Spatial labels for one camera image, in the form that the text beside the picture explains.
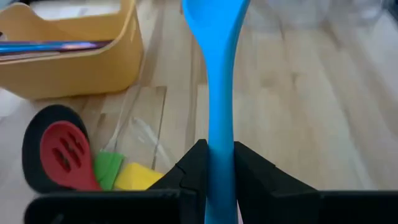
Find yellow plastic bin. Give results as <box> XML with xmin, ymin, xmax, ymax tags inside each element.
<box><xmin>0</xmin><ymin>0</ymin><xmax>144</xmax><ymax>100</ymax></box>

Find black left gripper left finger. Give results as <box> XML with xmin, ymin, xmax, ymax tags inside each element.
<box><xmin>148</xmin><ymin>138</ymin><xmax>209</xmax><ymax>224</ymax></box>

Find iridescent metal utensil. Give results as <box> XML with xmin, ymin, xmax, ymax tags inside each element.
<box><xmin>0</xmin><ymin>39</ymin><xmax>113</xmax><ymax>62</ymax></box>

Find red slotted spatula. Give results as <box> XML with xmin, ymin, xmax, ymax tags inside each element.
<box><xmin>39</xmin><ymin>120</ymin><xmax>103</xmax><ymax>192</ymax></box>

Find blue silicone spoon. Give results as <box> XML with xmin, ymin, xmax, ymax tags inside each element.
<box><xmin>181</xmin><ymin>0</ymin><xmax>252</xmax><ymax>224</ymax></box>

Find black nylon spatula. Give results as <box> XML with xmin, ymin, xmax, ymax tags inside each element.
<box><xmin>21</xmin><ymin>103</ymin><xmax>91</xmax><ymax>194</ymax></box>

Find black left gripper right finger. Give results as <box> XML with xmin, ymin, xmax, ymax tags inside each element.
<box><xmin>234</xmin><ymin>141</ymin><xmax>320</xmax><ymax>224</ymax></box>

